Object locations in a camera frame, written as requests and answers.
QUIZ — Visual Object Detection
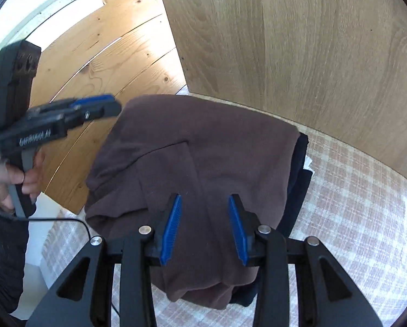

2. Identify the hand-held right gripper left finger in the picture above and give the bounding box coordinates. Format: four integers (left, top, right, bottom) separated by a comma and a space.
26, 194, 183, 327

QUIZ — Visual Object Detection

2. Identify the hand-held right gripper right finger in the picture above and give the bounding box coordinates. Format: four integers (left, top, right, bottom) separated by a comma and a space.
228, 194, 383, 327

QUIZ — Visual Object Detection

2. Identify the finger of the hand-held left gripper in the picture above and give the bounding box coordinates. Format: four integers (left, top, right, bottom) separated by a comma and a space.
28, 99, 104, 132
71, 94, 122, 118

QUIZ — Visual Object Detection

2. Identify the brown fleece sweater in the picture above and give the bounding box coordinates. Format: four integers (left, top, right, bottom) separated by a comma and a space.
84, 95, 301, 310

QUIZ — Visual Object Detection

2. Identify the person's left forearm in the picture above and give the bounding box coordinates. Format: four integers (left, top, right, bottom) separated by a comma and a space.
0, 180, 30, 314

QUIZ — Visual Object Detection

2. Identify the person's left hand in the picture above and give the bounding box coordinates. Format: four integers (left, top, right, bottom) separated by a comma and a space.
0, 150, 46, 209

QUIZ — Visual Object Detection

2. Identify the pine plank panel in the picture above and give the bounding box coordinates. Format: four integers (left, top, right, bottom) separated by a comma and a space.
28, 0, 187, 213

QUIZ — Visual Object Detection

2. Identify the folded black t-shirt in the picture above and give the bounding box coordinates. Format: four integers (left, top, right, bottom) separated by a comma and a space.
229, 133, 315, 309

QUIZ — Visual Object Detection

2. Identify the pink plaid blanket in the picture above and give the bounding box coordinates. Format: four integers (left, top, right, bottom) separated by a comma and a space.
40, 87, 407, 327

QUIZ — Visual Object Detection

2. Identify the light wooden board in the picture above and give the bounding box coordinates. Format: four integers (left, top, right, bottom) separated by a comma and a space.
155, 0, 407, 188

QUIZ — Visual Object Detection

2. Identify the black cable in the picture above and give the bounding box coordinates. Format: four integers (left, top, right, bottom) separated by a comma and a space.
0, 211, 122, 318

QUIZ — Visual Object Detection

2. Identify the white window frame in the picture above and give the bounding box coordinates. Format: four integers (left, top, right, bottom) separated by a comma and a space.
0, 0, 156, 82

